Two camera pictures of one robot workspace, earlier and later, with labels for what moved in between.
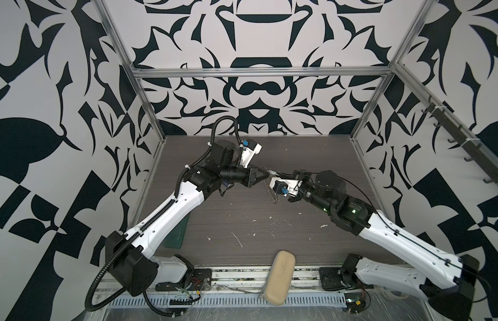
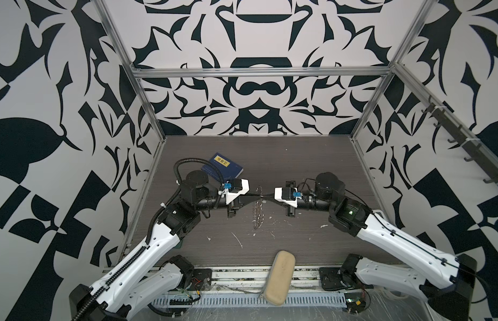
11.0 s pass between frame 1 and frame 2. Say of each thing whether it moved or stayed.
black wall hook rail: stayed
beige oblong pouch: stayed
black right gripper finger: moved
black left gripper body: moved
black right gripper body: moved
